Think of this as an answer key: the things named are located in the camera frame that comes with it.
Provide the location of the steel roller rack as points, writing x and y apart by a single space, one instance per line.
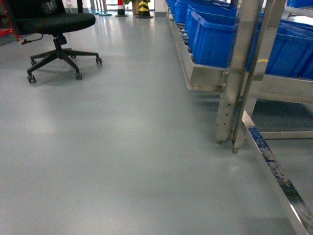
240 84

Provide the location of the large blue plastic crate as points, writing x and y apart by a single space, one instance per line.
212 38

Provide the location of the yellow black bollard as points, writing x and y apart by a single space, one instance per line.
143 10

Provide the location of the red white traffic cone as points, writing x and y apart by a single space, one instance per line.
120 9

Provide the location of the black office chair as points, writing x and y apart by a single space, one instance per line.
49 17

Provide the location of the red metal frame table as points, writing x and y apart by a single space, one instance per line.
7 32

